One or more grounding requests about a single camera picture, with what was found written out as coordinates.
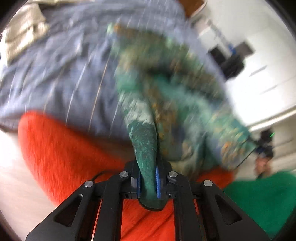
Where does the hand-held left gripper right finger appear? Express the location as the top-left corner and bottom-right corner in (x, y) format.
(156, 161), (270, 241)

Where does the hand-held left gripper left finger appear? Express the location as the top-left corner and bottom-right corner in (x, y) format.
(25, 161), (141, 241)

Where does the green brocade jacket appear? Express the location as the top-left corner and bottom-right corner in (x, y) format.
(106, 23), (258, 210)

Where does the person's right forearm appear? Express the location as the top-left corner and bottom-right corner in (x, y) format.
(222, 170), (295, 238)

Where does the person's right hand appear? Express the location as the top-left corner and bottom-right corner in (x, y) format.
(254, 158), (272, 179)

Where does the white wardrobe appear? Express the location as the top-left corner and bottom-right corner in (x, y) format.
(224, 14), (296, 131)

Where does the orange fleece clothing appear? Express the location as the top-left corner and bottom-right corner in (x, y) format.
(17, 111), (234, 241)

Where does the white desk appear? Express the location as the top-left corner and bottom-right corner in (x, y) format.
(195, 15), (234, 50)

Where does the blue checked duvet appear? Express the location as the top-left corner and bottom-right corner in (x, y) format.
(0, 0), (232, 144)

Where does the wooden headboard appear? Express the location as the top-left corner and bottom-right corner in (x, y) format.
(180, 0), (208, 18)

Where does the cream fleece blanket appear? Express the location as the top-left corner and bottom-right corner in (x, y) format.
(0, 2), (50, 66)

